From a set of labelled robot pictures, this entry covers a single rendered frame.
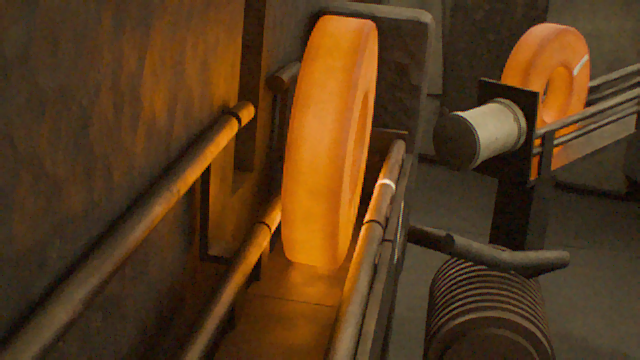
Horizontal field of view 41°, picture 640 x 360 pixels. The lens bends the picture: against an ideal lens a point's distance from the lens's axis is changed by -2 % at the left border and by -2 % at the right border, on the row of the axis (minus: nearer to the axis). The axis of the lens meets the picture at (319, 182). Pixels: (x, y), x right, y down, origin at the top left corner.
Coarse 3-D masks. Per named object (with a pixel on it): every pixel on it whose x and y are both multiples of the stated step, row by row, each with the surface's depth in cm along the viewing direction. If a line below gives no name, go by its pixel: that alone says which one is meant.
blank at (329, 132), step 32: (320, 32) 49; (352, 32) 49; (320, 64) 47; (352, 64) 47; (320, 96) 47; (352, 96) 47; (320, 128) 46; (352, 128) 48; (288, 160) 47; (320, 160) 46; (352, 160) 57; (288, 192) 47; (320, 192) 47; (352, 192) 55; (288, 224) 48; (320, 224) 48; (352, 224) 57; (288, 256) 52; (320, 256) 50
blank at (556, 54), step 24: (552, 24) 96; (528, 48) 92; (552, 48) 93; (576, 48) 97; (504, 72) 93; (528, 72) 91; (552, 72) 100; (576, 72) 99; (552, 96) 101; (576, 96) 100; (552, 120) 98
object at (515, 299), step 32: (448, 288) 90; (480, 288) 86; (512, 288) 87; (448, 320) 83; (480, 320) 81; (512, 320) 80; (544, 320) 85; (448, 352) 81; (480, 352) 80; (512, 352) 80; (544, 352) 80
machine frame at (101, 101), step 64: (0, 0) 22; (64, 0) 26; (128, 0) 32; (192, 0) 39; (256, 0) 55; (320, 0) 78; (0, 64) 23; (64, 64) 27; (128, 64) 33; (192, 64) 41; (256, 64) 56; (0, 128) 23; (64, 128) 28; (128, 128) 33; (192, 128) 42; (256, 128) 58; (0, 192) 24; (64, 192) 28; (128, 192) 34; (192, 192) 44; (256, 192) 60; (0, 256) 24; (64, 256) 29; (192, 256) 46; (0, 320) 25; (128, 320) 37; (192, 320) 47
